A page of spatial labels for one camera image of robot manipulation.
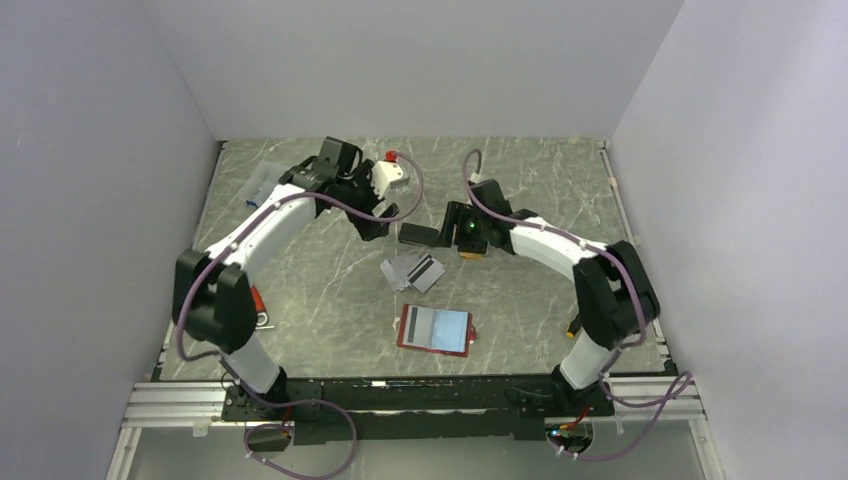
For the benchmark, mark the black card holder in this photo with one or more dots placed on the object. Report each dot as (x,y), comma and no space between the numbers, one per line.
(418,235)

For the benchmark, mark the single white stripe card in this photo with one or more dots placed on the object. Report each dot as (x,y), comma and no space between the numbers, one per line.
(417,326)

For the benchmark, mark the orange card stack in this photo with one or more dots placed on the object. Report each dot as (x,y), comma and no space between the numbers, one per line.
(471,255)

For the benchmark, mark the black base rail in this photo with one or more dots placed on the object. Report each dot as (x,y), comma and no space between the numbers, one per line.
(520,406)

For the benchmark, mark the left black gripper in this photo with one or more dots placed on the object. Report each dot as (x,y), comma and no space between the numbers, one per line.
(369,229)

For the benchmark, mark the red leather wallet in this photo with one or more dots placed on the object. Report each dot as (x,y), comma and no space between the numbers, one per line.
(453,333)

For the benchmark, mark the aluminium frame rail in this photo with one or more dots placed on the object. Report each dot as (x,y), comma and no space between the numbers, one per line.
(198,406)

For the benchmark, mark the red utility knife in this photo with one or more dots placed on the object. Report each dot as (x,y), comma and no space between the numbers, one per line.
(263,319)

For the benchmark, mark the clear plastic organizer box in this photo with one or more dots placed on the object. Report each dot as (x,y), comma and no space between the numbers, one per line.
(262,181)

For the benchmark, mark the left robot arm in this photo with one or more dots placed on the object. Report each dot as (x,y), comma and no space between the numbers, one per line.
(214,310)

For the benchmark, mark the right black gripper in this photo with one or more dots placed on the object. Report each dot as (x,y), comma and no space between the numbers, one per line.
(456,213)

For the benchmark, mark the yellow black screwdriver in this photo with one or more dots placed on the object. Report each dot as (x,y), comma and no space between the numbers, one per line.
(574,327)

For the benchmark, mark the white magnetic stripe card stack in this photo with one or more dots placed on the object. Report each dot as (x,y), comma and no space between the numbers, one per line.
(419,273)

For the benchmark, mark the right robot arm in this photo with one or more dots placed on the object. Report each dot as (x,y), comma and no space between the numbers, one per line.
(616,300)

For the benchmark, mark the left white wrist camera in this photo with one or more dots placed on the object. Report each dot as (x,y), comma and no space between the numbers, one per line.
(387,174)

